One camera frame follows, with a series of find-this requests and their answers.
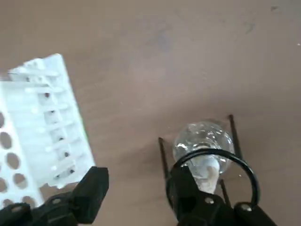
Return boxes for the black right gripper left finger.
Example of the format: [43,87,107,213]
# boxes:
[0,166,110,226]

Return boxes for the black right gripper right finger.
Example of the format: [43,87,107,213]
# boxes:
[168,164,278,226]

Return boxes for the black wire tripod stand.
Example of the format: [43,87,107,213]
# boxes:
[158,114,262,212]

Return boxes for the white test tube rack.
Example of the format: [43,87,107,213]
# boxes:
[0,53,96,209]

